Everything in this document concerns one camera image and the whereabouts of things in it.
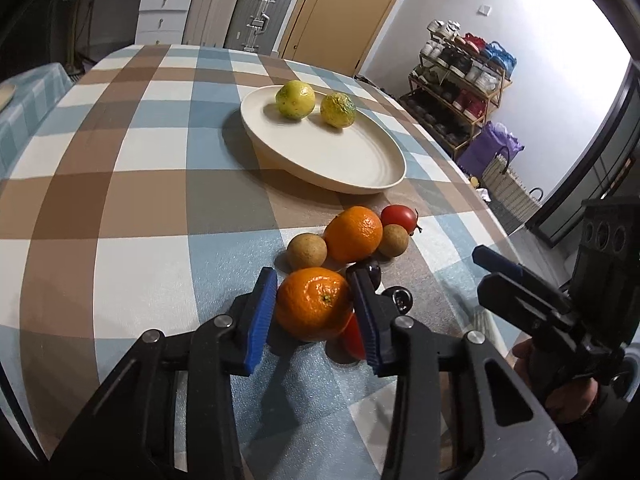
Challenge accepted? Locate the brown longan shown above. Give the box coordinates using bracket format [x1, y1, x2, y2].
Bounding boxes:
[286, 233, 328, 270]
[378, 224, 409, 258]

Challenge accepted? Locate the beige ribbed suitcase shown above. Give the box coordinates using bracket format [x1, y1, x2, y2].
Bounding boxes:
[182, 0, 238, 48]

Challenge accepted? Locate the red tomato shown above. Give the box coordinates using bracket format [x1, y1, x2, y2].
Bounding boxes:
[338, 313, 367, 361]
[380, 205, 422, 236]

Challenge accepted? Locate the orange mandarin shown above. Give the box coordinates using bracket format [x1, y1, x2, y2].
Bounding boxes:
[274, 268, 352, 342]
[323, 206, 383, 263]

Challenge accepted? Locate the yellow lemon fruit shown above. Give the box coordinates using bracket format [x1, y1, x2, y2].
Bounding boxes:
[276, 80, 316, 120]

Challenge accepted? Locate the wooden shoe rack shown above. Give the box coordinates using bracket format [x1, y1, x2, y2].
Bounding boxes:
[400, 20, 518, 159]

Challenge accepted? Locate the cream round plate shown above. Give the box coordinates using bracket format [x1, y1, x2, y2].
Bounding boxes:
[240, 86, 407, 195]

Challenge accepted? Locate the green yellow citrus fruit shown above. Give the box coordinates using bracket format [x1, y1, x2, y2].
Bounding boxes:
[320, 92, 357, 129]

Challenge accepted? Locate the silver grey suitcase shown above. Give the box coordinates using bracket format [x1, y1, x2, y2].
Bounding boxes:
[224, 0, 292, 55]

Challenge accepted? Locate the dark plum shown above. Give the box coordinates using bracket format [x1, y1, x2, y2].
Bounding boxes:
[382, 286, 413, 315]
[356, 258, 382, 289]

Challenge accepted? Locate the wooden door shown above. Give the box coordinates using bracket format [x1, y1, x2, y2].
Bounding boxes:
[273, 0, 397, 76]

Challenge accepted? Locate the small beige plate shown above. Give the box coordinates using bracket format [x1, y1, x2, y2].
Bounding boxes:
[0, 84, 16, 112]

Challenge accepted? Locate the right human hand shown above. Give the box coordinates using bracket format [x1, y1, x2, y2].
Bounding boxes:
[511, 339, 599, 424]

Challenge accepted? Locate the purple bag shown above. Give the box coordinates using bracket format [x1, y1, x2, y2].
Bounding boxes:
[457, 122, 525, 178]

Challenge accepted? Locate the woven basket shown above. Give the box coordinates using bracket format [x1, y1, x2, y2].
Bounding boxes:
[482, 146, 544, 223]

